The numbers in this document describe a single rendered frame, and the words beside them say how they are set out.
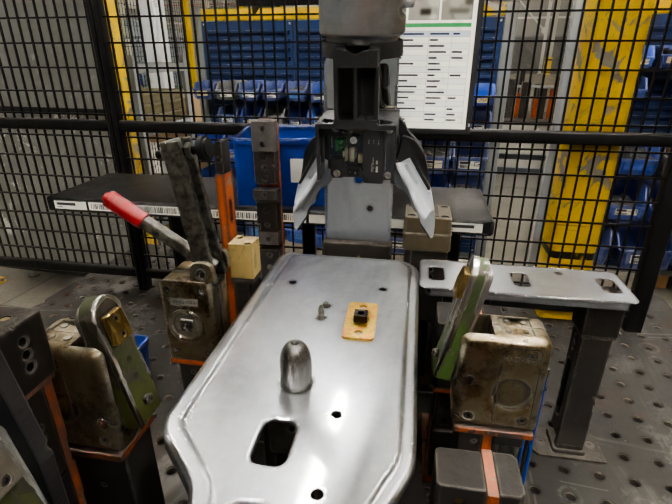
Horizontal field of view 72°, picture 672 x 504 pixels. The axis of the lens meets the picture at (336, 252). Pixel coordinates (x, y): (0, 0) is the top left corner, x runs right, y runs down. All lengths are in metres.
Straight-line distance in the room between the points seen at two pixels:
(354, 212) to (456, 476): 0.50
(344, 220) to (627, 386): 0.65
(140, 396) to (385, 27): 0.39
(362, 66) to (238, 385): 0.32
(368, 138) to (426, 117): 0.63
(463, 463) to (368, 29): 0.36
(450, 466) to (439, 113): 0.77
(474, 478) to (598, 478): 0.50
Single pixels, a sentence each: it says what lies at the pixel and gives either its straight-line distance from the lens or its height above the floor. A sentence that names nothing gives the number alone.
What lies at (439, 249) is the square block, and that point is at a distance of 0.79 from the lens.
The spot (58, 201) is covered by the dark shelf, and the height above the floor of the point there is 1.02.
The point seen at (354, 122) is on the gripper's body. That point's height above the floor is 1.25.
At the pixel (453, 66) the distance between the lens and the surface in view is 1.04.
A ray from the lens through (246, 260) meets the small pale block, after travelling 0.65.
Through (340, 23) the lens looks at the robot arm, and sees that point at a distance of 0.42.
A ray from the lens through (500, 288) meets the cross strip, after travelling 0.69.
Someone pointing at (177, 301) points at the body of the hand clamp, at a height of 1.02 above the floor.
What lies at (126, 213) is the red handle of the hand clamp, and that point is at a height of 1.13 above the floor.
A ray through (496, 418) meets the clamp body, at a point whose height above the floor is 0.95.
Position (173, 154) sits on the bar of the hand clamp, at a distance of 0.55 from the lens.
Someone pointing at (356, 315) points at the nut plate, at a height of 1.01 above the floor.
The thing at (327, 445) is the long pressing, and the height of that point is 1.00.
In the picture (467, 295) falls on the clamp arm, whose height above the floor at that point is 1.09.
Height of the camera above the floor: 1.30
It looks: 23 degrees down
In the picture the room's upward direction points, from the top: straight up
